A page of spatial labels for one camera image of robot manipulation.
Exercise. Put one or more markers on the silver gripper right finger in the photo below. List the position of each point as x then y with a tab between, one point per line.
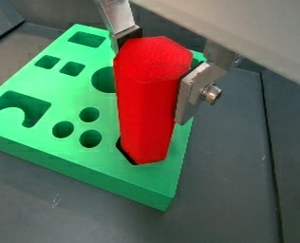
196	85

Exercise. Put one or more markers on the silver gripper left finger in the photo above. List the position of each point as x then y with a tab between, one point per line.
118	18

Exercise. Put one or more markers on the red hexagon prism block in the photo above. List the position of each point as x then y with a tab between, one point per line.
147	67

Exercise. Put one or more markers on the green shape sorter board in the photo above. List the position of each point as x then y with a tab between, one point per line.
57	121

